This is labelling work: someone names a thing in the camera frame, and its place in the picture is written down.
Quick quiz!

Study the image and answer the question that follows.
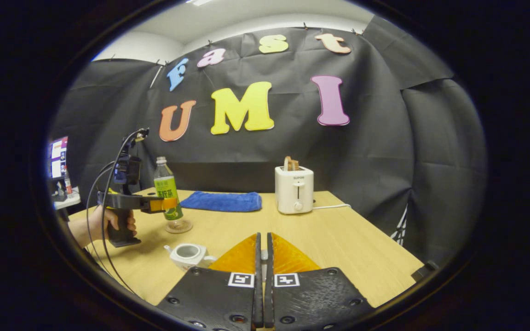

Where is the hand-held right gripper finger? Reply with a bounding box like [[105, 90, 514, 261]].
[[264, 232, 374, 331], [157, 232, 264, 331]]

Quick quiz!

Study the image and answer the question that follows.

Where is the green label water bottle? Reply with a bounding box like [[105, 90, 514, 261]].
[[154, 156, 193, 234]]

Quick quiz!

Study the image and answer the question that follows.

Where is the white teacup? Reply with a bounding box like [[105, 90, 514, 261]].
[[164, 243, 217, 271]]

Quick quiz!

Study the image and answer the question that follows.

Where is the small white side table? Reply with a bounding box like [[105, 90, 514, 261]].
[[53, 188, 81, 210]]

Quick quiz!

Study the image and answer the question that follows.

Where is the computer monitor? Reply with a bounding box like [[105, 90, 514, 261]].
[[50, 136, 69, 179]]

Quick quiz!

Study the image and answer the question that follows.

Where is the blue towel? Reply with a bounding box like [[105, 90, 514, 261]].
[[180, 191, 263, 212]]

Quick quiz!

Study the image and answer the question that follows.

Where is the white toaster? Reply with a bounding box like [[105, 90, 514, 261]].
[[275, 166, 314, 215]]

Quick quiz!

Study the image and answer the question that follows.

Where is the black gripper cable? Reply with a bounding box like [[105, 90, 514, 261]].
[[86, 130, 150, 295]]

